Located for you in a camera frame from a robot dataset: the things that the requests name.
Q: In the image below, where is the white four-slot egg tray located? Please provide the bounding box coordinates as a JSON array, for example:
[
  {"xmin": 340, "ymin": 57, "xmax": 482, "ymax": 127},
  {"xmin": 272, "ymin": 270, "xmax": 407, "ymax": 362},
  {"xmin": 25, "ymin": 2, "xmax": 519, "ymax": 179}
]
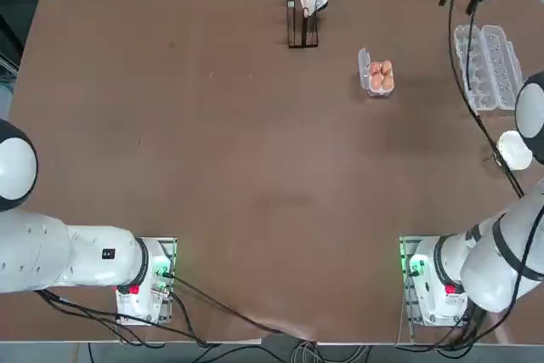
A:
[{"xmin": 356, "ymin": 48, "xmax": 396, "ymax": 99}]

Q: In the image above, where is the black wire rack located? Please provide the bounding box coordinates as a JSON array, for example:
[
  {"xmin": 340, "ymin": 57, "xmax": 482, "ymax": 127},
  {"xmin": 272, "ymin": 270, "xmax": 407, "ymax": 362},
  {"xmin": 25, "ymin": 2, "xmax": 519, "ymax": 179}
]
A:
[{"xmin": 286, "ymin": 0, "xmax": 320, "ymax": 49}]

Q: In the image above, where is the transparent twelve-slot egg tray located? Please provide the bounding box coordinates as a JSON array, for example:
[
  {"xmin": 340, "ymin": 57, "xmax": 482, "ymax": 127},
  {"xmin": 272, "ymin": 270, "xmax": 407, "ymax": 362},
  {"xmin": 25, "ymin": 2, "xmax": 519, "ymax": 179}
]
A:
[{"xmin": 453, "ymin": 24, "xmax": 524, "ymax": 114}]

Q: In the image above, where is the white paper cup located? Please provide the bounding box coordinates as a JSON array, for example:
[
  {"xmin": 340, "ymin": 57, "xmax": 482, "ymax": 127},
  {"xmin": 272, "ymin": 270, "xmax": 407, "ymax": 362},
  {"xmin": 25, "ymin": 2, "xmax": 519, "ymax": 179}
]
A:
[{"xmin": 496, "ymin": 129, "xmax": 534, "ymax": 172}]

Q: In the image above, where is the black power cable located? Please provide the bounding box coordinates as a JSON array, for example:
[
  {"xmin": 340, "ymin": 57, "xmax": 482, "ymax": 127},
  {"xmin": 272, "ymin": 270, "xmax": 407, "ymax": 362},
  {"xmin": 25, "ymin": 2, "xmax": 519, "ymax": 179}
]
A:
[{"xmin": 161, "ymin": 271, "xmax": 286, "ymax": 334}]

